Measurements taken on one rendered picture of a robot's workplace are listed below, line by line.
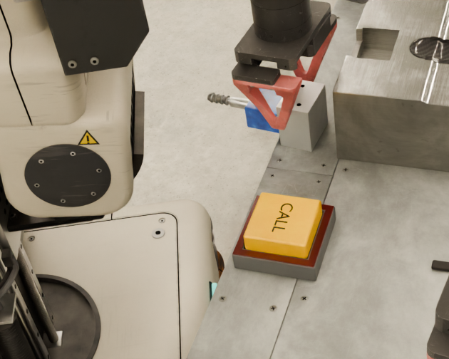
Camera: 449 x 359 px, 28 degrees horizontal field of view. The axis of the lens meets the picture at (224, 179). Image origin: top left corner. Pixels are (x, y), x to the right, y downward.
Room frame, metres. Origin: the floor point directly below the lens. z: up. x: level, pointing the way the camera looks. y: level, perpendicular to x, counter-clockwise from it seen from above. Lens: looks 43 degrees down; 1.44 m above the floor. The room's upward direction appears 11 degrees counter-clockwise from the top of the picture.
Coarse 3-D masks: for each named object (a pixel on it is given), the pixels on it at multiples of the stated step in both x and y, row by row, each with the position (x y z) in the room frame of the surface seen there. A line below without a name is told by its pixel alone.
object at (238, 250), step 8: (256, 200) 0.62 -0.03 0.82; (328, 208) 0.59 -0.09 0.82; (248, 216) 0.60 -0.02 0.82; (328, 216) 0.58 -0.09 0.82; (320, 232) 0.56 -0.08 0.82; (240, 240) 0.57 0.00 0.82; (320, 240) 0.55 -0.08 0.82; (240, 248) 0.56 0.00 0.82; (312, 248) 0.55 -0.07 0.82; (320, 248) 0.55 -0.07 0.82; (248, 256) 0.55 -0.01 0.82; (256, 256) 0.55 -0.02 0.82; (264, 256) 0.55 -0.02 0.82; (272, 256) 0.54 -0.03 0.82; (280, 256) 0.54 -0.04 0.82; (288, 256) 0.54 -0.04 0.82; (312, 256) 0.54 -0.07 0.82; (296, 264) 0.53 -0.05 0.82; (304, 264) 0.53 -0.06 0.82; (312, 264) 0.53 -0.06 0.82
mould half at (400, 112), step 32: (384, 0) 0.82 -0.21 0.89; (416, 0) 0.81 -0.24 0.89; (448, 0) 0.79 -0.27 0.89; (416, 32) 0.75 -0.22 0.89; (448, 32) 0.74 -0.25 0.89; (352, 64) 0.72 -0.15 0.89; (384, 64) 0.71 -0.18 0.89; (416, 64) 0.70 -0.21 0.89; (448, 64) 0.69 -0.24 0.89; (352, 96) 0.67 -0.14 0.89; (384, 96) 0.66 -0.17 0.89; (416, 96) 0.65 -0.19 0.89; (448, 96) 0.64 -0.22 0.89; (352, 128) 0.67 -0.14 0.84; (384, 128) 0.66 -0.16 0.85; (416, 128) 0.64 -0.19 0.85; (448, 128) 0.63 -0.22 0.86; (384, 160) 0.66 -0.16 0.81; (416, 160) 0.64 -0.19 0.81; (448, 160) 0.63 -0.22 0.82
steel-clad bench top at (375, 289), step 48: (336, 0) 0.97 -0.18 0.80; (336, 48) 0.87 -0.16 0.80; (288, 192) 0.64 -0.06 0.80; (336, 192) 0.63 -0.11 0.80; (384, 192) 0.62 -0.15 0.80; (432, 192) 0.61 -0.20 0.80; (336, 240) 0.57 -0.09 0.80; (384, 240) 0.56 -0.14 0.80; (432, 240) 0.55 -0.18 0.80; (240, 288) 0.53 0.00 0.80; (288, 288) 0.52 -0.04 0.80; (336, 288) 0.51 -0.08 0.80; (384, 288) 0.50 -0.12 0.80; (432, 288) 0.49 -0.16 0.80; (240, 336) 0.48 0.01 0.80; (288, 336) 0.47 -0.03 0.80; (336, 336) 0.46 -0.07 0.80; (384, 336) 0.45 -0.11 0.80
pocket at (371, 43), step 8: (360, 32) 0.77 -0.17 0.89; (368, 32) 0.77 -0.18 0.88; (376, 32) 0.77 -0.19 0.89; (384, 32) 0.77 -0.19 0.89; (392, 32) 0.76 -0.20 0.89; (360, 40) 0.77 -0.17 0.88; (368, 40) 0.77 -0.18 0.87; (376, 40) 0.77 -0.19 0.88; (384, 40) 0.77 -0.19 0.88; (392, 40) 0.76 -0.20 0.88; (360, 48) 0.76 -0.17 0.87; (368, 48) 0.77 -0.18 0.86; (376, 48) 0.77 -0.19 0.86; (384, 48) 0.77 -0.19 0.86; (392, 48) 0.76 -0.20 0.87; (352, 56) 0.75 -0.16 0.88; (360, 56) 0.76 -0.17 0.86; (368, 56) 0.76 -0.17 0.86; (376, 56) 0.76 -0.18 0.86; (384, 56) 0.75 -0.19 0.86
